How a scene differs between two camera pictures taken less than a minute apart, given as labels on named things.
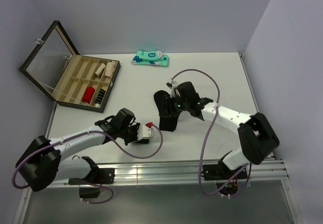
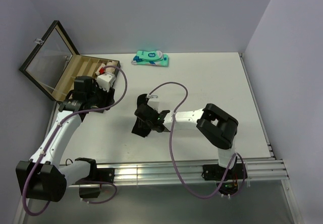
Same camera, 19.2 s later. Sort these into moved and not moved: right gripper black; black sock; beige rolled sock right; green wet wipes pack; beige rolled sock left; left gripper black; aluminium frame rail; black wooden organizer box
Moved: right gripper black; black sock; left gripper black
Not moved: aluminium frame rail; green wet wipes pack; beige rolled sock right; beige rolled sock left; black wooden organizer box
